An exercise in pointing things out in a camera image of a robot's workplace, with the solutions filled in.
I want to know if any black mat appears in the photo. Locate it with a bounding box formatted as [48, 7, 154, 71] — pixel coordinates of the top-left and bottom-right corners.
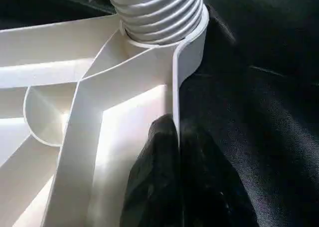
[0, 0, 319, 227]

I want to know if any white plastic table leg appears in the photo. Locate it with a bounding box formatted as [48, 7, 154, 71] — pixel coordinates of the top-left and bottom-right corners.
[90, 0, 204, 46]

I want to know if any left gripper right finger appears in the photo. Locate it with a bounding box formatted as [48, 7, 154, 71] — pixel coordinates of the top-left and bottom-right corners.
[178, 120, 260, 227]

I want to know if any white plastic table top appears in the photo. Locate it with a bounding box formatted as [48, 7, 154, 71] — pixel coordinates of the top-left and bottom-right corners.
[0, 6, 210, 227]

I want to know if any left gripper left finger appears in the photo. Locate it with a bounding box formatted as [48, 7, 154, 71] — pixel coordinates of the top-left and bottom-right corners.
[120, 115, 181, 227]

